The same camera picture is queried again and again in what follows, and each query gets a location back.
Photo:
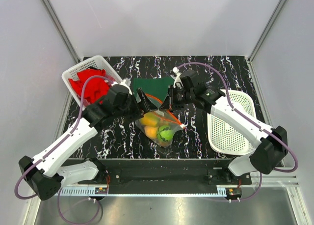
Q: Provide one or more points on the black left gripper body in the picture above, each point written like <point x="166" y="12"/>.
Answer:
<point x="131" y="109"/>

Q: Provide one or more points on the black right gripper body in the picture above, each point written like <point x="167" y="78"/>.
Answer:
<point x="178" y="97"/>

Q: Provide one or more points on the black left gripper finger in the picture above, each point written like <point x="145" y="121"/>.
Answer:
<point x="142" y="112"/>
<point x="145" y="104"/>

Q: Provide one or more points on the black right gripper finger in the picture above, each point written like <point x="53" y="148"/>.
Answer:
<point x="165" y="107"/>
<point x="166" y="101"/>

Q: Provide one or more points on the yellow green toy mango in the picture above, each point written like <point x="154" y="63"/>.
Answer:
<point x="150" y="119"/>

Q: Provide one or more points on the clear zip top bag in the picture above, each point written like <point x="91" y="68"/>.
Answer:
<point x="166" y="118"/>

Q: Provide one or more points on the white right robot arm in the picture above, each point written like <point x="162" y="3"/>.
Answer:
<point x="269" y="143"/>

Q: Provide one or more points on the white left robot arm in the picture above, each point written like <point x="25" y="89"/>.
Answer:
<point x="45" y="172"/>

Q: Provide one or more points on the folded green cloth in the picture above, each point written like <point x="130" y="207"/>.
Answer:
<point x="157" y="87"/>

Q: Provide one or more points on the orange toy peach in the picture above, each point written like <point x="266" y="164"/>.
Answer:
<point x="151" y="132"/>

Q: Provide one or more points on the red cloth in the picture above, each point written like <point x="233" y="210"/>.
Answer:
<point x="76" y="84"/>

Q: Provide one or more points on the white laundry basket left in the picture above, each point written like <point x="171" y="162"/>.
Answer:
<point x="97" y="62"/>

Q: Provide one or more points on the white perforated tray basket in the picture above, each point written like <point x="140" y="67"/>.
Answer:
<point x="223" y="138"/>

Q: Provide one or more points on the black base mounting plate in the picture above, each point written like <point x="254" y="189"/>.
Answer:
<point x="170" y="176"/>

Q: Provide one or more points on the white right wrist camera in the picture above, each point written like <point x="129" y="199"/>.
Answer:
<point x="175" y="74"/>

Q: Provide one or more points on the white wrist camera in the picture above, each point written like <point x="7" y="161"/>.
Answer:
<point x="125" y="82"/>
<point x="175" y="74"/>

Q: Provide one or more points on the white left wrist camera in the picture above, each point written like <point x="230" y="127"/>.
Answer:
<point x="125" y="82"/>

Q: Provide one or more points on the aluminium front rail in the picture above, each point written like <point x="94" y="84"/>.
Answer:
<point x="99" y="187"/>

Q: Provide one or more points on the left aluminium frame post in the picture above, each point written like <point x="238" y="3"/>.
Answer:
<point x="61" y="31"/>

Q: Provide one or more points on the aluminium frame post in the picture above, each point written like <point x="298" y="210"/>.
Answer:
<point x="61" y="31"/>
<point x="267" y="29"/>

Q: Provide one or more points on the right aluminium frame post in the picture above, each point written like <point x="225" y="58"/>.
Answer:
<point x="267" y="29"/>

